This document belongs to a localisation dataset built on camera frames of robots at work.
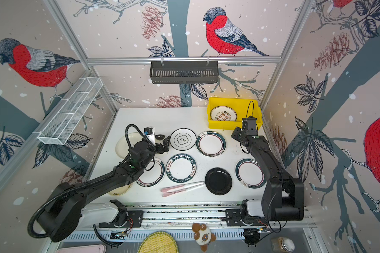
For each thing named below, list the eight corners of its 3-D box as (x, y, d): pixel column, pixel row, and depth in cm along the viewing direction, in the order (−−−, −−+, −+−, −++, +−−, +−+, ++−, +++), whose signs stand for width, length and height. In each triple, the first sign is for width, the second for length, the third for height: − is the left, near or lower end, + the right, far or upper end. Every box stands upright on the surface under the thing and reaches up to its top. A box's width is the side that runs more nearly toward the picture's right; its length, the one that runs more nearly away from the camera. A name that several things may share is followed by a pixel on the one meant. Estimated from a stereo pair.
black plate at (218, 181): (205, 195, 82) (205, 194, 81) (204, 169, 92) (204, 167, 90) (233, 195, 82) (234, 193, 81) (229, 169, 92) (230, 167, 90)
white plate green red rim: (196, 156, 98) (196, 154, 96) (196, 133, 110) (196, 131, 108) (226, 156, 98) (227, 154, 96) (223, 133, 110) (223, 130, 108)
